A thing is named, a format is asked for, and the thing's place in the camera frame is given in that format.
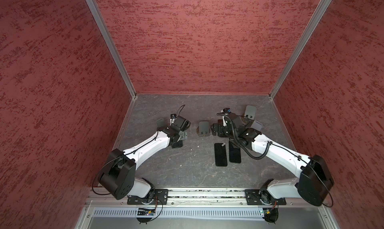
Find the green-edged phone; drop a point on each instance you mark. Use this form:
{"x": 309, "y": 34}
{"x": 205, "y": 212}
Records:
{"x": 178, "y": 144}

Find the right aluminium corner post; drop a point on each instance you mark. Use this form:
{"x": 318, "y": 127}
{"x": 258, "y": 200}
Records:
{"x": 306, "y": 35}

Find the aluminium front rail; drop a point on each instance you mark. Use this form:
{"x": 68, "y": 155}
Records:
{"x": 192, "y": 198}

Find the aluminium corner post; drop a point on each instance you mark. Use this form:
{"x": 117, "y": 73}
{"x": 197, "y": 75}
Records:
{"x": 306, "y": 35}
{"x": 96, "y": 13}

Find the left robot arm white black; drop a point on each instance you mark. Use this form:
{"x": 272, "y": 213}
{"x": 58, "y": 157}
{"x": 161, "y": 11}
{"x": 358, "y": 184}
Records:
{"x": 118, "y": 174}

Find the left aluminium corner post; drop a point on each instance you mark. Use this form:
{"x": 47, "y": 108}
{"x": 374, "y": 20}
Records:
{"x": 96, "y": 13}

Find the silver-backed phone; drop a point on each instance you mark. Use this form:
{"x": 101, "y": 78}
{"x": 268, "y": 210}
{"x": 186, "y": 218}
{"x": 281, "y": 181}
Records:
{"x": 220, "y": 155}

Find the far left phone stand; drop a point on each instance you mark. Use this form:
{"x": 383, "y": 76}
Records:
{"x": 160, "y": 123}

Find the white slotted cable duct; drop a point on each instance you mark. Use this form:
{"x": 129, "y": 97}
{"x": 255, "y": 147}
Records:
{"x": 190, "y": 213}

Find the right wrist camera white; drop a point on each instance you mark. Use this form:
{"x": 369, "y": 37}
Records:
{"x": 226, "y": 111}

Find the black round phone stand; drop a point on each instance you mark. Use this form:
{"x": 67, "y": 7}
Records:
{"x": 203, "y": 129}

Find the wooden base grey phone stand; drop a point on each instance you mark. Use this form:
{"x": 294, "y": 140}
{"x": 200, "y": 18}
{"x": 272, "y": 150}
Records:
{"x": 250, "y": 112}

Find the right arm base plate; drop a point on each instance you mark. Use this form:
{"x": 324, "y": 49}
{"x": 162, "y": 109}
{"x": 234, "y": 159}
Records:
{"x": 262, "y": 198}

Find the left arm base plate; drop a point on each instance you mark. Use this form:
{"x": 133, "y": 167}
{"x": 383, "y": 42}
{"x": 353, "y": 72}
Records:
{"x": 155, "y": 197}

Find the purple phone stand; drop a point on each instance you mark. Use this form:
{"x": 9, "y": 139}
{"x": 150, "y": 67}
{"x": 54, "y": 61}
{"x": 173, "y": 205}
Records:
{"x": 257, "y": 125}

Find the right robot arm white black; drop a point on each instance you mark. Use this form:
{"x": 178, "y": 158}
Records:
{"x": 312, "y": 181}

